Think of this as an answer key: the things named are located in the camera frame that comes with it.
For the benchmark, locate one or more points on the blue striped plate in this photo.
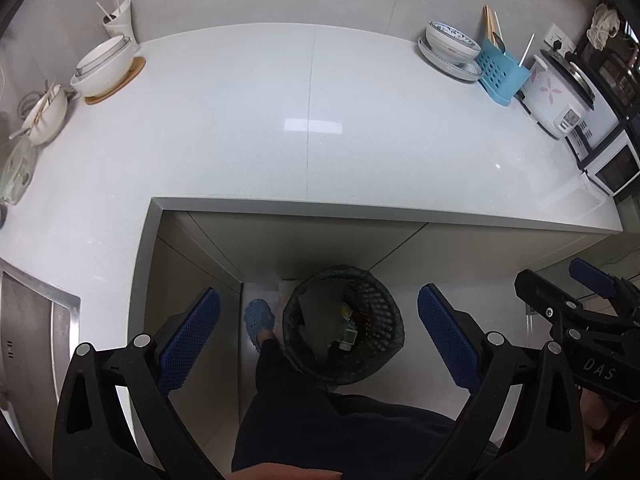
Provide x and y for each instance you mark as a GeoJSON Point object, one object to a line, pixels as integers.
{"type": "Point", "coordinates": [470, 67]}

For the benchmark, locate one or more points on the stainless steel sink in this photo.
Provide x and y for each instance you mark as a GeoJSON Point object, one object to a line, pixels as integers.
{"type": "Point", "coordinates": [30, 320]}

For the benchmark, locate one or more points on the black mesh trash bin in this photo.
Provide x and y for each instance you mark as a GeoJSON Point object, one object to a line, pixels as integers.
{"type": "Point", "coordinates": [370, 355]}

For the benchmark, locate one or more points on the white bowl with utensils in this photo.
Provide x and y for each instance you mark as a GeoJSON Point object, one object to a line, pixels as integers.
{"type": "Point", "coordinates": [50, 120]}

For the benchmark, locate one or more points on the blue patterned bowl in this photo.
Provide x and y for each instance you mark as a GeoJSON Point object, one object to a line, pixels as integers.
{"type": "Point", "coordinates": [450, 34]}

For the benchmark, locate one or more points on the person's dark trouser leg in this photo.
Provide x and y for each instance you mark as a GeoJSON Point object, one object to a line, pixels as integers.
{"type": "Point", "coordinates": [300, 420]}

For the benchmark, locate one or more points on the black plug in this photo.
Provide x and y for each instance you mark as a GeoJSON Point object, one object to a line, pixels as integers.
{"type": "Point", "coordinates": [562, 49]}

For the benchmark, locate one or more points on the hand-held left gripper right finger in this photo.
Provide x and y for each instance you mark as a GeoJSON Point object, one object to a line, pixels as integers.
{"type": "Point", "coordinates": [447, 340]}

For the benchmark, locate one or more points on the white plastic stick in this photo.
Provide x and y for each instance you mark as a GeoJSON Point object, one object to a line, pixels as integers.
{"type": "Point", "coordinates": [526, 50]}

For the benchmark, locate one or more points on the person's left forearm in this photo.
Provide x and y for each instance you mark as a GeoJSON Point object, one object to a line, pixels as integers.
{"type": "Point", "coordinates": [285, 472]}

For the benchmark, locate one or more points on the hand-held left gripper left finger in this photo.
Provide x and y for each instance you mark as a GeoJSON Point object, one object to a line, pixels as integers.
{"type": "Point", "coordinates": [192, 340]}

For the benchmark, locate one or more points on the white bowl with red print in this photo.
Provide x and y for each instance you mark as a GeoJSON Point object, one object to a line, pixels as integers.
{"type": "Point", "coordinates": [450, 52]}

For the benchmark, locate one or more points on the metal spoon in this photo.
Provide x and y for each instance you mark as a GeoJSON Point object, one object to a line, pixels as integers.
{"type": "Point", "coordinates": [500, 42]}

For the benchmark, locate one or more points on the white straw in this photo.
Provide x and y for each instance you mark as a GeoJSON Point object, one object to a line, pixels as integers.
{"type": "Point", "coordinates": [105, 11]}

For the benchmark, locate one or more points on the hanging beige cloth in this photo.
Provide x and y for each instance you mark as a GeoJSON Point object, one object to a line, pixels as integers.
{"type": "Point", "coordinates": [602, 22]}

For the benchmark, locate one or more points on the white wall socket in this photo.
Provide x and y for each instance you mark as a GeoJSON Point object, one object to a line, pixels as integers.
{"type": "Point", "coordinates": [555, 35]}

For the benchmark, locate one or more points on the yellow wrapper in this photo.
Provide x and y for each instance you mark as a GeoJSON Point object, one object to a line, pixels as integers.
{"type": "Point", "coordinates": [346, 310]}

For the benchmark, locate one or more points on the glass rimmed bowl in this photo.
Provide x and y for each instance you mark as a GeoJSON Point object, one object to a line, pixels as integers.
{"type": "Point", "coordinates": [102, 55]}

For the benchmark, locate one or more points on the grey white plate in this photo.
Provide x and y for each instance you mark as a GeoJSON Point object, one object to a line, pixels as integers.
{"type": "Point", "coordinates": [450, 72]}

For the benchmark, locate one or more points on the blue plastic utensil holder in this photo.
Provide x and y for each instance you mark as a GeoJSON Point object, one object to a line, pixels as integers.
{"type": "Point", "coordinates": [500, 77]}

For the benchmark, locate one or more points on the blue clog shoe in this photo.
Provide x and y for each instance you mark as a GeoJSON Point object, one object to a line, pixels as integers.
{"type": "Point", "coordinates": [259, 317]}

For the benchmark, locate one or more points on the white floral rice cooker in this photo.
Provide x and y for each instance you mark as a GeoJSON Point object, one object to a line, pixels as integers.
{"type": "Point", "coordinates": [550, 95]}

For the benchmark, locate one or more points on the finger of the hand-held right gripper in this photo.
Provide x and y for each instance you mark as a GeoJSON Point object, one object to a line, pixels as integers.
{"type": "Point", "coordinates": [595, 280]}
{"type": "Point", "coordinates": [545, 297]}

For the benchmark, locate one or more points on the round wooden coaster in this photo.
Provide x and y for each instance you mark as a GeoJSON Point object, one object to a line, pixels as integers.
{"type": "Point", "coordinates": [135, 72]}

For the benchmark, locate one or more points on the wooden chopsticks bundle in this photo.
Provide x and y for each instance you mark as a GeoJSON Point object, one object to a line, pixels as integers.
{"type": "Point", "coordinates": [490, 22]}

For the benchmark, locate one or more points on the white slanted cup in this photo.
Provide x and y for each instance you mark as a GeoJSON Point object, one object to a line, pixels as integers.
{"type": "Point", "coordinates": [122, 22]}

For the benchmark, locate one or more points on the pale wooden spoon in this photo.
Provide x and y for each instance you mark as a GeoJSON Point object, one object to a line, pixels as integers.
{"type": "Point", "coordinates": [32, 115]}

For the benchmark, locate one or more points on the large white bowl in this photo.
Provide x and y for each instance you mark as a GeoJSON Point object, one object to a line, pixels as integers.
{"type": "Point", "coordinates": [110, 80]}

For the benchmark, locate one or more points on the grey base cabinet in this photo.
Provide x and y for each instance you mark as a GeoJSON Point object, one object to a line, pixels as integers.
{"type": "Point", "coordinates": [300, 245]}

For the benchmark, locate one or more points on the person's right hand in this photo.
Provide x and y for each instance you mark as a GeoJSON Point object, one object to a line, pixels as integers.
{"type": "Point", "coordinates": [592, 412]}

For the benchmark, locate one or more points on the black storage rack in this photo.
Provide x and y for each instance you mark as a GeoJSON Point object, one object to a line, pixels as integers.
{"type": "Point", "coordinates": [620, 75]}

